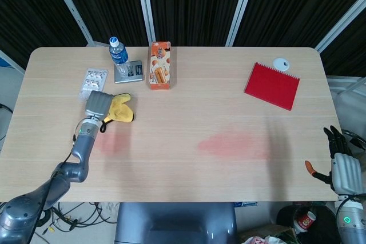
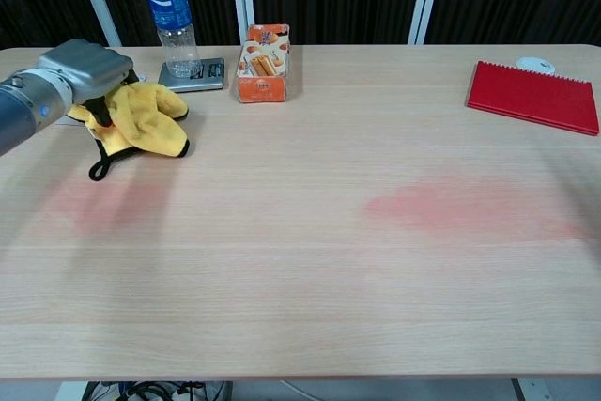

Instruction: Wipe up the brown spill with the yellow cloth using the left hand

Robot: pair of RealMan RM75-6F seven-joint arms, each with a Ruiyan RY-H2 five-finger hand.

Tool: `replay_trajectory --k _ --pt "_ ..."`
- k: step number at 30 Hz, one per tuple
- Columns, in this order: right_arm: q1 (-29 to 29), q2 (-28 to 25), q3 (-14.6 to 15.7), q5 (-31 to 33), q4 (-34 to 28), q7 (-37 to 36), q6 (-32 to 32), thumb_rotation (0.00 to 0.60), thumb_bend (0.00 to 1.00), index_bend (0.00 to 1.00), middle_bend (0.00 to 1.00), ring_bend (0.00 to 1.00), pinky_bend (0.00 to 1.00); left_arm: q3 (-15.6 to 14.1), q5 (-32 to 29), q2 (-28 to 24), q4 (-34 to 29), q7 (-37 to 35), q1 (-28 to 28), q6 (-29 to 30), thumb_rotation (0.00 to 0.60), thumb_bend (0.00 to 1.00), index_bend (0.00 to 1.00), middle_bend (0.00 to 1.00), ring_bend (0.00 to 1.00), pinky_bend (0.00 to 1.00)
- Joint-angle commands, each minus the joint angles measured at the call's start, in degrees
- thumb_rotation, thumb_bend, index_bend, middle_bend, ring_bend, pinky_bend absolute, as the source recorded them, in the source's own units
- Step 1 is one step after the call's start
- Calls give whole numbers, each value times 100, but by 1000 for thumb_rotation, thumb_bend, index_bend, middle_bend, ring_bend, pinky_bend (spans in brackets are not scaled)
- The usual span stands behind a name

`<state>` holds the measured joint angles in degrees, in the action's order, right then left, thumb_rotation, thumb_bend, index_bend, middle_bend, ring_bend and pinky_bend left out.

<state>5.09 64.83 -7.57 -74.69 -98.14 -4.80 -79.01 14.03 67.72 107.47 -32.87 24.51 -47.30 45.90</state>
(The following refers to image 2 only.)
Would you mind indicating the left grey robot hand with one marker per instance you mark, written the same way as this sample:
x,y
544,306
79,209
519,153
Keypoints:
x,y
87,67

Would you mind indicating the yellow cloth with black trim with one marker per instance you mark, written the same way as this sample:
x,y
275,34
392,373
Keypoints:
x,y
145,124

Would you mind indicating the clear bottle with blue label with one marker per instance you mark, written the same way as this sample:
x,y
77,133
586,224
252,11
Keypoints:
x,y
173,20

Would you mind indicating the small silver digital scale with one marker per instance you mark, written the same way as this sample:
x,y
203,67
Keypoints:
x,y
206,79

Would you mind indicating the orange snack box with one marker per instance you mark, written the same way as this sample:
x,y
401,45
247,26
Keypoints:
x,y
262,72

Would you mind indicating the white round lid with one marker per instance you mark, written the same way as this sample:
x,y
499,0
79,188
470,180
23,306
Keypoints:
x,y
533,64

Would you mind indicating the red spiral notebook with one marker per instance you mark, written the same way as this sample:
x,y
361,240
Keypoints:
x,y
533,96

